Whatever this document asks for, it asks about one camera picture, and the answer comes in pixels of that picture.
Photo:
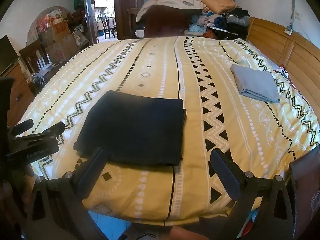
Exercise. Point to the small red print cardboard box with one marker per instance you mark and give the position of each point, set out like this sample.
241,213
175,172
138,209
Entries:
60,30

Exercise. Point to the wooden dining chair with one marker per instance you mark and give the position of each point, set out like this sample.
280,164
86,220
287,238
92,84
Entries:
108,27

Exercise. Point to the light blue folded cloth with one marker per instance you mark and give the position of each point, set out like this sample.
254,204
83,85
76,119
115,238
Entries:
255,82

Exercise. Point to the brown wooden dresser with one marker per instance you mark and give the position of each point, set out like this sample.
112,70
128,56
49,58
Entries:
15,97

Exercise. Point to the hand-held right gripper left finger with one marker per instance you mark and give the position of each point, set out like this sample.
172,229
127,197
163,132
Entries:
91,170

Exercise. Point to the yellow patterned blanket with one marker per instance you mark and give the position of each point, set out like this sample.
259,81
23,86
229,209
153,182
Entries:
160,80

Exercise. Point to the dark blue pants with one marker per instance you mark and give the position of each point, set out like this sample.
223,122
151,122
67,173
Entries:
132,127

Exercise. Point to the dark wooden desk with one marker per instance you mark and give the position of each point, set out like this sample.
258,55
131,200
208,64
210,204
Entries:
53,71

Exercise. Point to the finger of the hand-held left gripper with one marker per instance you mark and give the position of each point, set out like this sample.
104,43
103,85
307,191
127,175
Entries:
56,129
23,126

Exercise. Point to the pile of clothes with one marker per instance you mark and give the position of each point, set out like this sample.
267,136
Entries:
215,12

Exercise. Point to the wooden headboard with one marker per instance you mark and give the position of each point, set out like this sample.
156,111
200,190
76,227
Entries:
287,47

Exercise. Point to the dark wooden door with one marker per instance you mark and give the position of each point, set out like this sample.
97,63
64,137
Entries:
87,10

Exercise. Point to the white router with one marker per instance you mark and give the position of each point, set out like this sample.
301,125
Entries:
45,65

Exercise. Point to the black television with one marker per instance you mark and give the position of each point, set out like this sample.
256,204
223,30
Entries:
7,55

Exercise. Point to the cardboard boxes pile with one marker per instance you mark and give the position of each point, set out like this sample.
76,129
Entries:
37,20

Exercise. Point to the grey wall pipe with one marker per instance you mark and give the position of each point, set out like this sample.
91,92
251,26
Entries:
293,7

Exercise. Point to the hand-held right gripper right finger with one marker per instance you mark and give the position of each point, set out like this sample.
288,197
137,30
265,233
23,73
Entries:
227,175

